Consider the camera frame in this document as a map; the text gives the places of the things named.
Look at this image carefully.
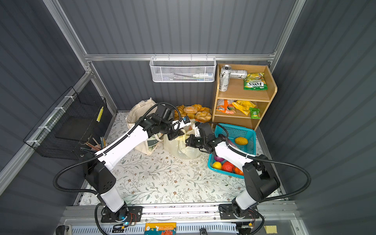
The yellow fruit bottom left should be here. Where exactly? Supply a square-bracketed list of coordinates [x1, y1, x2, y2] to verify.
[212, 162, 222, 170]

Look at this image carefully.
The teal orange card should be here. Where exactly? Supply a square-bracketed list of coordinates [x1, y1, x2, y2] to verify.
[144, 222, 177, 235]

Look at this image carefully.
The yellow plastic grocery bag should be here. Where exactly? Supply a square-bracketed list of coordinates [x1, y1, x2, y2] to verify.
[164, 126, 202, 160]

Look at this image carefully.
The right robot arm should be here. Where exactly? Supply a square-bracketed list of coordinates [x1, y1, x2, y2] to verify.
[186, 123, 281, 217]

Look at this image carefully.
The round sugared bread loaf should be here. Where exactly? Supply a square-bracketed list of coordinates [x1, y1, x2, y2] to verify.
[195, 111, 212, 123]

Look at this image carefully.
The yellow corn piece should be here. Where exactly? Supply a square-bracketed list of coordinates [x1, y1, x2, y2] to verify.
[234, 137, 249, 146]

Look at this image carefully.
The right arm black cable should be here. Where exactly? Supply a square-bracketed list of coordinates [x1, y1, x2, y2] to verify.
[210, 121, 312, 235]

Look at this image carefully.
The black wire wall basket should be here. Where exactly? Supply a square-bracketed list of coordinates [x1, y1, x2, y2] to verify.
[23, 90, 112, 160]

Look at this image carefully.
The teal plastic basket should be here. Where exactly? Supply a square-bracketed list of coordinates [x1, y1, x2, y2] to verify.
[208, 123, 256, 179]

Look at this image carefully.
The white wire wall basket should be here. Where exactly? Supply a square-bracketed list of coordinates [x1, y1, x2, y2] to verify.
[149, 57, 217, 83]

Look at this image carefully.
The orange pumpkin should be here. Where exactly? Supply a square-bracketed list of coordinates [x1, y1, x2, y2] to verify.
[233, 167, 244, 176]

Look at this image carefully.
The lying white can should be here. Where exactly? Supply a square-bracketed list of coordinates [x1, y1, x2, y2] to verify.
[230, 70, 248, 79]

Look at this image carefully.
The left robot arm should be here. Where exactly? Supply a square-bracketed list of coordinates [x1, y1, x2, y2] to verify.
[84, 103, 191, 222]

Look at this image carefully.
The canvas tote bag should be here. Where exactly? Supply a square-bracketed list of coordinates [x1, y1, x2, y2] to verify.
[125, 98, 165, 156]

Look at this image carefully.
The wooden shelf unit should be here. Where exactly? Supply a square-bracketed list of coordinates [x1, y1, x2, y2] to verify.
[212, 63, 278, 130]

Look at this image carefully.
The orange snack packet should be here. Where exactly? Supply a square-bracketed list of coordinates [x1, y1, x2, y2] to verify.
[216, 99, 236, 115]

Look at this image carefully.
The red tomato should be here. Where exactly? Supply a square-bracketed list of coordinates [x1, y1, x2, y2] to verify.
[222, 161, 236, 173]

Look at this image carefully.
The sugared bun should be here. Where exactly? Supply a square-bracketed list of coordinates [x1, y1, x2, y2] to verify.
[184, 106, 198, 114]

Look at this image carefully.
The small green packet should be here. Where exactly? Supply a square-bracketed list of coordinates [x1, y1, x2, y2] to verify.
[249, 108, 261, 119]

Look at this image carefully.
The toothpaste tube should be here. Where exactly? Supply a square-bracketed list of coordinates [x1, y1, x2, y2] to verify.
[193, 73, 213, 80]

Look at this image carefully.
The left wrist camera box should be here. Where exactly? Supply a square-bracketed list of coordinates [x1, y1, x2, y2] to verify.
[178, 116, 191, 130]

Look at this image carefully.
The tall white energy can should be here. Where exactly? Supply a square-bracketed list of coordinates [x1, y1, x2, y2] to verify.
[219, 65, 232, 92]

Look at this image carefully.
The green candy bag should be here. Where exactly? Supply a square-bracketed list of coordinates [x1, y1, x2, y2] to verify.
[243, 72, 268, 91]

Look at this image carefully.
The yellow snack packet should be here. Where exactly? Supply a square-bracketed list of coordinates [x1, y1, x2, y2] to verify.
[232, 100, 256, 116]

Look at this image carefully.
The yellow bread tray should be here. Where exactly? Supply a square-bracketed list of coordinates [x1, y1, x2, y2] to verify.
[174, 104, 212, 123]

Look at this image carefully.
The purple onion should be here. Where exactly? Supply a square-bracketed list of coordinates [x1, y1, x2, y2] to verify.
[214, 156, 225, 162]

